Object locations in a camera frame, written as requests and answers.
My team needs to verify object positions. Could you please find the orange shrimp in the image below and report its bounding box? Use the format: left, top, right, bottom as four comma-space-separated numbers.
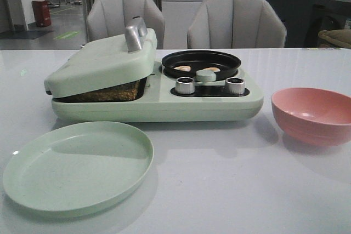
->
174, 65, 191, 72
203, 67, 220, 72

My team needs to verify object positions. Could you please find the bread slice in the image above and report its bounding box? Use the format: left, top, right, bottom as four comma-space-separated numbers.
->
61, 80, 140, 102

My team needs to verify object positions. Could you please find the green breakfast maker lid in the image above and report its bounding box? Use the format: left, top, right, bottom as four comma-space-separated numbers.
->
44, 18, 157, 101

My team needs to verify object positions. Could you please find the pink bowl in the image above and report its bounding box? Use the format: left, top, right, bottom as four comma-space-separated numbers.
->
271, 88, 350, 146

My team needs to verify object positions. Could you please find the green breakfast maker base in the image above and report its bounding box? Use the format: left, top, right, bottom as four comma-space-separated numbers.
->
52, 61, 264, 122

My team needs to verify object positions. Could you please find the left silver control knob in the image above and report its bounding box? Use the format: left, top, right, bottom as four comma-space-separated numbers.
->
175, 77, 195, 95

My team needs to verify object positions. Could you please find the silver control knob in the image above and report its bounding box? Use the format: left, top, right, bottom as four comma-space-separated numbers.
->
224, 77, 245, 95
175, 77, 195, 95

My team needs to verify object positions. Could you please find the black round frying pan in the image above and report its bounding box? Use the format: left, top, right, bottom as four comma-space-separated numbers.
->
162, 50, 241, 81

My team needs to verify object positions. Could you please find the right silver control knob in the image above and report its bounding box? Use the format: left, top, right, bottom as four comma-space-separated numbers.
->
224, 77, 245, 95

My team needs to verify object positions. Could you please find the right grey chair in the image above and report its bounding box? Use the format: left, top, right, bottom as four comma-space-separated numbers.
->
187, 0, 287, 49

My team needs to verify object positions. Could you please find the grey chair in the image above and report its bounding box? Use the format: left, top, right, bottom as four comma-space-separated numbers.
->
187, 0, 287, 49
87, 0, 165, 49

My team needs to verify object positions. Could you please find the white cabinet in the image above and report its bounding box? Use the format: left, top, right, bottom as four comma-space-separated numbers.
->
161, 0, 204, 49

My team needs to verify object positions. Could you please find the left grey chair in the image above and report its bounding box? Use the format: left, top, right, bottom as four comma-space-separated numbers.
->
87, 0, 165, 49

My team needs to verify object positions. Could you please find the light green plate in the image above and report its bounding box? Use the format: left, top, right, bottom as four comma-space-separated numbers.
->
3, 122, 154, 218

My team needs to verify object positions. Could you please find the red bin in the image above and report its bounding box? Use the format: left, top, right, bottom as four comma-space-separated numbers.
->
32, 0, 52, 27

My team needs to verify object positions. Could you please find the beige sofa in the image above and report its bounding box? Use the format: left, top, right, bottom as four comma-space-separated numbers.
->
318, 29, 350, 49

